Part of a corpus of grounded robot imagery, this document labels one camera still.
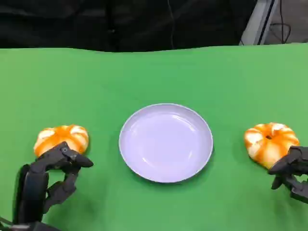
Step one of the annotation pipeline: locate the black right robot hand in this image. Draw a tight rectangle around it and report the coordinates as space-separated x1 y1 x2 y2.
268 145 308 205

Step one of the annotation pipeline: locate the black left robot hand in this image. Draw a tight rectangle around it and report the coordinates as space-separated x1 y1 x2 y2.
13 141 94 225

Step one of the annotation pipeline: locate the orange white toy bread roll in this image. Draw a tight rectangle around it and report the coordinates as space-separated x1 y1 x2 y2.
33 124 90 158
244 122 301 169

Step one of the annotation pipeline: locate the lilac plate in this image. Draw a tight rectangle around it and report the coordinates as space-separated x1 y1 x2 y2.
118 103 214 184

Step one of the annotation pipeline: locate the green table cloth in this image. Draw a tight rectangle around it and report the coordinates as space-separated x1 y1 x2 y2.
0 42 308 231

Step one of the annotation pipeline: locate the black backdrop curtain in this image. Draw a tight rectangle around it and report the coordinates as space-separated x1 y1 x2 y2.
0 0 257 52

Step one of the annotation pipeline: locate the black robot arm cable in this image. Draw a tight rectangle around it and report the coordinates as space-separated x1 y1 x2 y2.
0 216 13 227

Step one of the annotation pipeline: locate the black looped floor cable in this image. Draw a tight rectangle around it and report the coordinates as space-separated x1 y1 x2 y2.
269 0 292 44

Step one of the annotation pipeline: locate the grey metal frame post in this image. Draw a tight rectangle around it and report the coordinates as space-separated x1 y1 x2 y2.
239 0 281 46

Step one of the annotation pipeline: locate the thin black hanging cable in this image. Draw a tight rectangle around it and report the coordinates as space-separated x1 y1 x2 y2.
167 0 175 49

